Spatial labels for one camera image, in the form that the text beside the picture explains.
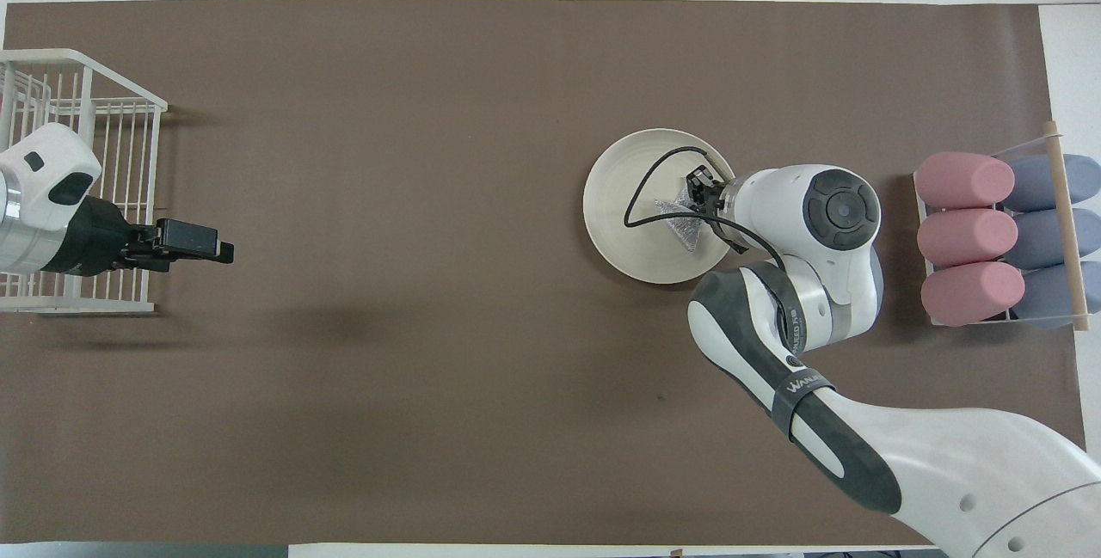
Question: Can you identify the pink cylinder sponge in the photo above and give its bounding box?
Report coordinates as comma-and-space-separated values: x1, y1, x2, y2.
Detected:
916, 207, 1020, 269
913, 151, 1017, 210
920, 261, 1027, 328

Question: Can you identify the blue-grey cylinder sponge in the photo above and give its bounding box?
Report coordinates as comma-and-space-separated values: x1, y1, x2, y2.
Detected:
1002, 208, 1101, 272
1005, 153, 1101, 213

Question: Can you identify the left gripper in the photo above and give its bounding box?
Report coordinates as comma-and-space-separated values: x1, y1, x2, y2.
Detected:
40, 194, 141, 278

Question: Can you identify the cream round plate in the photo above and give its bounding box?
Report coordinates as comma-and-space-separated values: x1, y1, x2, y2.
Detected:
582, 128, 739, 285

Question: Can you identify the grey mesh sponge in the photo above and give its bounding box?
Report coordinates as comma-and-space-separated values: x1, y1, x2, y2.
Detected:
654, 190, 717, 250

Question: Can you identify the bottom blue cup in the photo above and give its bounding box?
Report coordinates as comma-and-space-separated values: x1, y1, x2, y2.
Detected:
1010, 261, 1101, 330

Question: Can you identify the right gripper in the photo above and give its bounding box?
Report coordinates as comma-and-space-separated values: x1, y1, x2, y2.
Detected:
698, 180, 732, 220

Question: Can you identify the black cable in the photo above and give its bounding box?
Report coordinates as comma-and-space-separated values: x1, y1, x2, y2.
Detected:
623, 145, 797, 358

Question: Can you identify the clear holder with wire frame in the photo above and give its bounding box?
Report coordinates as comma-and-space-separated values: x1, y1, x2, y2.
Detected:
913, 135, 1098, 328

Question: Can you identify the white wire dish rack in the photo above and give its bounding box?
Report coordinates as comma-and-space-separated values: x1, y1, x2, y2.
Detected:
0, 49, 169, 316

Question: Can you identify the wooden rod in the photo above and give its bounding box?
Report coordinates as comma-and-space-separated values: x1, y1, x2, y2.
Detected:
1042, 120, 1091, 332

